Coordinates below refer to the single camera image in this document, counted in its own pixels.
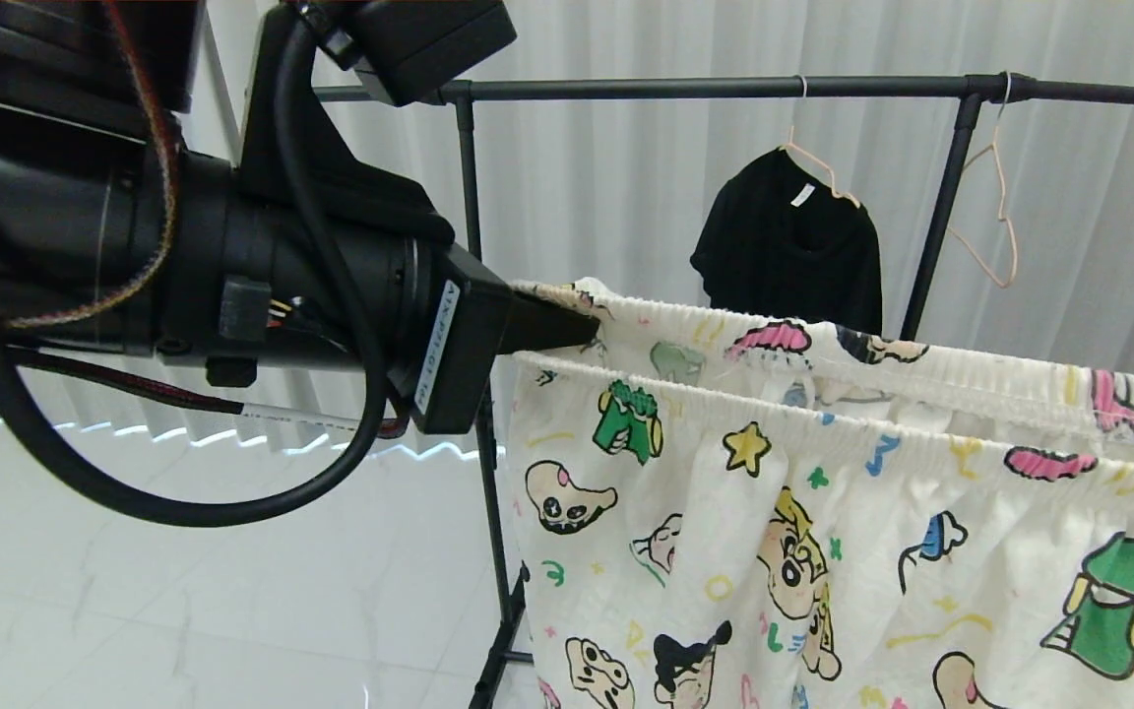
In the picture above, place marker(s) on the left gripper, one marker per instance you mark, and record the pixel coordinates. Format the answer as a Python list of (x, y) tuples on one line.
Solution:
[(331, 295)]

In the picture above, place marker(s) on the black t-shirt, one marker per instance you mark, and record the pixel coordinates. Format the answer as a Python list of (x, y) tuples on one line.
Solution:
[(784, 266)]

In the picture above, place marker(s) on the pink clothes hanger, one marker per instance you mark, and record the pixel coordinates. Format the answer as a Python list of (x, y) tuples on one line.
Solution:
[(823, 173), (1003, 202)]

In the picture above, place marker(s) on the cream printed garment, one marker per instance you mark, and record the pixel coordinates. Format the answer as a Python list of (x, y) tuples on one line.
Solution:
[(823, 542)]

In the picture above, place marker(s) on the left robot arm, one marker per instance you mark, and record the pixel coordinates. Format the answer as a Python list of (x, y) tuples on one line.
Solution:
[(35, 49)]

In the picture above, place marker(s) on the black clothes rack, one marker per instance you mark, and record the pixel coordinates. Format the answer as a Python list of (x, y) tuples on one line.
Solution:
[(675, 89)]

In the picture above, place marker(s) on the white curtain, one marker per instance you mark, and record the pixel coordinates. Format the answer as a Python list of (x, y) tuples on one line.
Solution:
[(626, 197)]

